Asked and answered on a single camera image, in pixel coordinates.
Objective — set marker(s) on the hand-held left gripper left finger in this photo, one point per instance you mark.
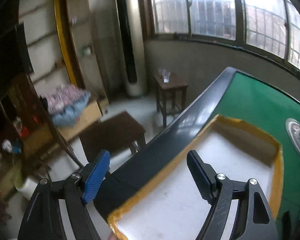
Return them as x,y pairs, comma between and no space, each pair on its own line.
96,177

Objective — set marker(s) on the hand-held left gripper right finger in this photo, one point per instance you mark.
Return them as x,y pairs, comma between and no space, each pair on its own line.
200,177

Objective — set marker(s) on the white foam box yellow tape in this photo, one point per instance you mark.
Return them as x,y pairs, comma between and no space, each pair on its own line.
165,192

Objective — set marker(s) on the low dark wooden table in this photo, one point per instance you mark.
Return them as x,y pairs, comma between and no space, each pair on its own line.
110,132

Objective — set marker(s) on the light blue quilt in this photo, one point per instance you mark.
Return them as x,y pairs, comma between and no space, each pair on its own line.
67,116

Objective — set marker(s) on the white bucket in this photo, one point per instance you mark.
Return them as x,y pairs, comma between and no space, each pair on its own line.
27,188

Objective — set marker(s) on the pink floral quilt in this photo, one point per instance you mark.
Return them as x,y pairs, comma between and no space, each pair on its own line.
65,97

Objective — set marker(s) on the green felt mahjong table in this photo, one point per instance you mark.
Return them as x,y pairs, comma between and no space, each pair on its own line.
252,100

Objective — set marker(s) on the small dark wooden stool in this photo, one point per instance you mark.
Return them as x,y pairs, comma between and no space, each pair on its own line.
173,82

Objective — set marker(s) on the brown wooden cabinet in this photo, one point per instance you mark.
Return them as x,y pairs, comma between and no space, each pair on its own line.
27,100

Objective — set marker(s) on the round silver table centre panel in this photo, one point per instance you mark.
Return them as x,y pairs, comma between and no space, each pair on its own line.
293,132

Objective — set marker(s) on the clear glass cup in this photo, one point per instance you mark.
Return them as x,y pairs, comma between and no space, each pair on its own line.
162,72
167,78

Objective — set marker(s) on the beige tower air conditioner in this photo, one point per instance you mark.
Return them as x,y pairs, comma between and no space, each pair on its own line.
137,55

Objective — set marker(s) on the dark flat television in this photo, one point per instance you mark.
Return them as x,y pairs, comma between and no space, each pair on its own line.
7,55

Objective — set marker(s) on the large barred window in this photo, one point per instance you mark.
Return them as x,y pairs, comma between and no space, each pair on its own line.
212,10

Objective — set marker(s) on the wall switch panel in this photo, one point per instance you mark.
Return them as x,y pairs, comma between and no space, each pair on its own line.
86,50

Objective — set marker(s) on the wooden door frame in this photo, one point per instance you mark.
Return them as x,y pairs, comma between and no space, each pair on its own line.
62,35

